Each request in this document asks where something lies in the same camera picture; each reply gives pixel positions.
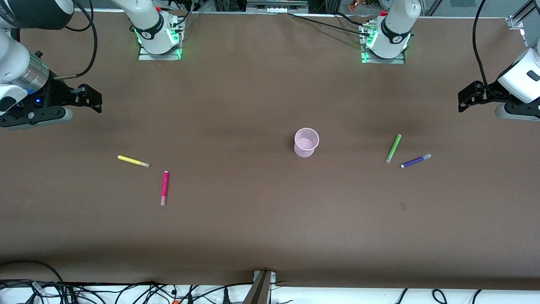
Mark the pink marker pen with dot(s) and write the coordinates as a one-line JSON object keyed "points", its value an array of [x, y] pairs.
{"points": [[165, 185]]}

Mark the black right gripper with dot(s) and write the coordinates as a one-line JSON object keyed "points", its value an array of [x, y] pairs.
{"points": [[58, 93]]}

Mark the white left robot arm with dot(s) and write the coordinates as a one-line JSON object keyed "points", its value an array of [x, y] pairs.
{"points": [[405, 8]]}

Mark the yellow marker pen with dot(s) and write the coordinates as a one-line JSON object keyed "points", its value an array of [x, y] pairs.
{"points": [[133, 161]]}

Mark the metal frame post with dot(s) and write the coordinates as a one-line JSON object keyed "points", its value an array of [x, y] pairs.
{"points": [[259, 291]]}

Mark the pink mesh pen holder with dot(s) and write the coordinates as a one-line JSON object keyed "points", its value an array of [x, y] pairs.
{"points": [[303, 152]]}

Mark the aluminium frame profile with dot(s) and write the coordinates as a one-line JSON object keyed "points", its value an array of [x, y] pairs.
{"points": [[515, 22]]}

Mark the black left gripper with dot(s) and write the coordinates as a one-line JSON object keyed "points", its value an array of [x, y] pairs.
{"points": [[488, 96]]}

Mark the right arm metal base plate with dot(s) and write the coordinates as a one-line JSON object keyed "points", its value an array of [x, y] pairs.
{"points": [[145, 57]]}

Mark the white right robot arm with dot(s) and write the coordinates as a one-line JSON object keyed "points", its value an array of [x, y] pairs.
{"points": [[147, 17]]}

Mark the grey metal power strip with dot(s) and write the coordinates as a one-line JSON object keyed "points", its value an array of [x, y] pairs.
{"points": [[276, 6]]}

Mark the green marker pen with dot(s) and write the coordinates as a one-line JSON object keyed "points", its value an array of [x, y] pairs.
{"points": [[394, 147]]}

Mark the large table cover sheet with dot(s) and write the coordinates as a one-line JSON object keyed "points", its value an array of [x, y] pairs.
{"points": [[253, 211]]}

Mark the purple marker pen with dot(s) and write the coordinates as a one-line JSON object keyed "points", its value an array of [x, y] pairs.
{"points": [[415, 161]]}

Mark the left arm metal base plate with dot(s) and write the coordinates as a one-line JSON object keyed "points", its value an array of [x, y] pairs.
{"points": [[396, 61]]}

